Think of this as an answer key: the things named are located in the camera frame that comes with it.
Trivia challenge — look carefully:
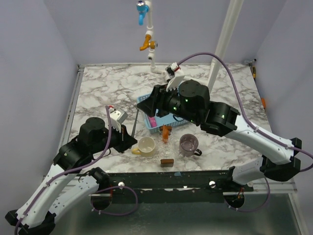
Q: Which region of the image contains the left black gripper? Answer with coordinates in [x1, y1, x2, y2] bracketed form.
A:
[91, 122, 138, 154]

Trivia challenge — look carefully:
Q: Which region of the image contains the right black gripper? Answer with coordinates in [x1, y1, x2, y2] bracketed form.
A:
[136, 83, 199, 126]

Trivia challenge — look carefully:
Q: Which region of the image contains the grey toothbrush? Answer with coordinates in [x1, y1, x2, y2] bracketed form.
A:
[131, 109, 139, 138]

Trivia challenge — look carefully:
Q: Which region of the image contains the yellow ceramic mug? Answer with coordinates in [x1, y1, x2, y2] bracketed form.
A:
[132, 137, 156, 157]

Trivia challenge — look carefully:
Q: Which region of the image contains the light blue plastic basket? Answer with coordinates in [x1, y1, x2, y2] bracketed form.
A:
[136, 93, 193, 135]

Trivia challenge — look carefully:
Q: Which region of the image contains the orange toothpaste tube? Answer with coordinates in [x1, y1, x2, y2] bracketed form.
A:
[162, 125, 170, 143]

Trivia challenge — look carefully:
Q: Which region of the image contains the clear tray with brown ends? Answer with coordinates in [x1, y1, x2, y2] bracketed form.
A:
[158, 126, 175, 168]

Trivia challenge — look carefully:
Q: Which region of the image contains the purple plastic cup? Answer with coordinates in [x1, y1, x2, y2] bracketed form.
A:
[179, 134, 202, 157]

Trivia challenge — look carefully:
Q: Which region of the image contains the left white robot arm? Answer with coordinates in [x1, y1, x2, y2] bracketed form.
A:
[5, 117, 137, 235]

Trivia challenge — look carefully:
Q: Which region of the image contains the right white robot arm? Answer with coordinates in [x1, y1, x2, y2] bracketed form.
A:
[137, 80, 301, 192]

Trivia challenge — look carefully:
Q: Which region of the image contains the pink toothbrush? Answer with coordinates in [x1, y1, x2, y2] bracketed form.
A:
[148, 117, 157, 128]

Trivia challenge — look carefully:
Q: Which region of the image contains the white horizontal pipe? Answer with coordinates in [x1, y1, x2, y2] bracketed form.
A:
[155, 69, 171, 82]

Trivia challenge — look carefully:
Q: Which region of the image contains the orange brass tap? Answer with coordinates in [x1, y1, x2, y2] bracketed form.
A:
[139, 34, 158, 51]

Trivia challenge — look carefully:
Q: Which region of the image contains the white vertical pipe with fittings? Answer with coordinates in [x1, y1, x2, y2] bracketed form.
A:
[145, 0, 157, 73]

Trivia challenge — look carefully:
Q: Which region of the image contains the blue tap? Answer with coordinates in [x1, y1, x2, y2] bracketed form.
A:
[136, 0, 150, 25]

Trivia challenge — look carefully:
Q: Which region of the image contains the yellow tool in corner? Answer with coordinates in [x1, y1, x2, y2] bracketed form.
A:
[244, 58, 257, 80]

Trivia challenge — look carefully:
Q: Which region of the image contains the white diagonal pole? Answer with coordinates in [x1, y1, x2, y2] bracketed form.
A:
[208, 0, 244, 92]

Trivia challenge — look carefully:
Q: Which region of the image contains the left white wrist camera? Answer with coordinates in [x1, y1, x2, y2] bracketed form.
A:
[109, 107, 128, 133]

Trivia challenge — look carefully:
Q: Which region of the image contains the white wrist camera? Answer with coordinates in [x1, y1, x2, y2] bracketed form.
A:
[165, 62, 185, 92]
[109, 107, 128, 133]

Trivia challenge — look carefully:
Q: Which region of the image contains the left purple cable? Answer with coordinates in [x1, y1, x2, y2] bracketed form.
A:
[13, 105, 139, 235]

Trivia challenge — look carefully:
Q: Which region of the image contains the purple cable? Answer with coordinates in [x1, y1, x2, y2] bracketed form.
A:
[177, 51, 313, 212]
[13, 105, 139, 235]

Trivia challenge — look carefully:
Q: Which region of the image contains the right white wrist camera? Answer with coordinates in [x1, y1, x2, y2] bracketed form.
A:
[165, 62, 185, 92]

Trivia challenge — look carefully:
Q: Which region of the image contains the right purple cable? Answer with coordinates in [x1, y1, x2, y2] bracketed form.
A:
[177, 51, 313, 212]

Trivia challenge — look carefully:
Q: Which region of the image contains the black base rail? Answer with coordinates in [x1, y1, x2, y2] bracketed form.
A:
[50, 168, 255, 204]

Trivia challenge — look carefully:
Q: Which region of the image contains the orange clip on wall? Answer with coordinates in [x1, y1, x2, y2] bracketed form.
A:
[261, 98, 266, 109]

